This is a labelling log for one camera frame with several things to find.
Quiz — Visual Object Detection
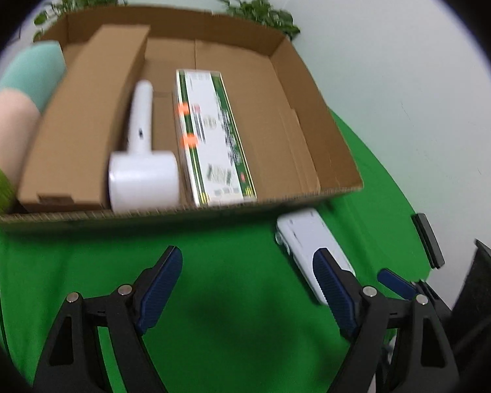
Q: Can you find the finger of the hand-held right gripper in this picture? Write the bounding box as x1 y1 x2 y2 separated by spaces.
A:
377 268 451 321
411 213 446 270

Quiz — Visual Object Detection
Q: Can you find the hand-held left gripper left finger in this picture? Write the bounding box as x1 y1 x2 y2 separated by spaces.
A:
33 246 184 393

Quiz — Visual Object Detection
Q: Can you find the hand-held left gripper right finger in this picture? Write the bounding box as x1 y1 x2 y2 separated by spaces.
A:
313 247 461 393

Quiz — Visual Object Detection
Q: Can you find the white handheld device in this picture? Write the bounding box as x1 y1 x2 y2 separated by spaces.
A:
275 208 356 306

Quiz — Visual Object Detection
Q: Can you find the white hair dryer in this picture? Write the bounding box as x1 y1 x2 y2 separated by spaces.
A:
107 80 181 214

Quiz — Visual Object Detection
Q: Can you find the green and white box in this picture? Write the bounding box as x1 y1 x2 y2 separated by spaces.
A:
175 69 258 207

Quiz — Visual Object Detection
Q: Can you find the long brown cardboard box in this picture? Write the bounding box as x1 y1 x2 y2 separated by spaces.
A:
17 25 151 214

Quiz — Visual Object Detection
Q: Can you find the large cardboard box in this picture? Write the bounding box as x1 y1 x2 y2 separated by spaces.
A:
0 5 364 225

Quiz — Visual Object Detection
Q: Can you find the green cloth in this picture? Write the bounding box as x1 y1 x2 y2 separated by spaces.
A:
0 108 434 393

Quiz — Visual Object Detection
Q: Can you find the teal pink green foam roll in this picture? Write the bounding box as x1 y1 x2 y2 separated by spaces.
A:
0 41 68 215

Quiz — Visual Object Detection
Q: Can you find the green potted plant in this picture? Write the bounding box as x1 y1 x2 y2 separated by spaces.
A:
32 0 127 42
217 0 301 42

